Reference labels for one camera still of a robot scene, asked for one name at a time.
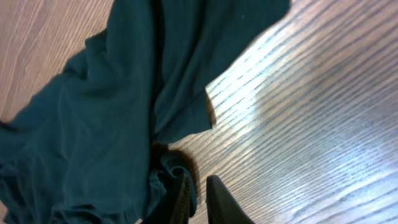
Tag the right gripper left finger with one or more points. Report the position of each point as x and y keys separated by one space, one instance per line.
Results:
x=174 y=208

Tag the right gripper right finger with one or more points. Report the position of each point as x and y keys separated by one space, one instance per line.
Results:
x=221 y=205

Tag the black t-shirt with logo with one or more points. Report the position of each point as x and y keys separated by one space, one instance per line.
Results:
x=91 y=146

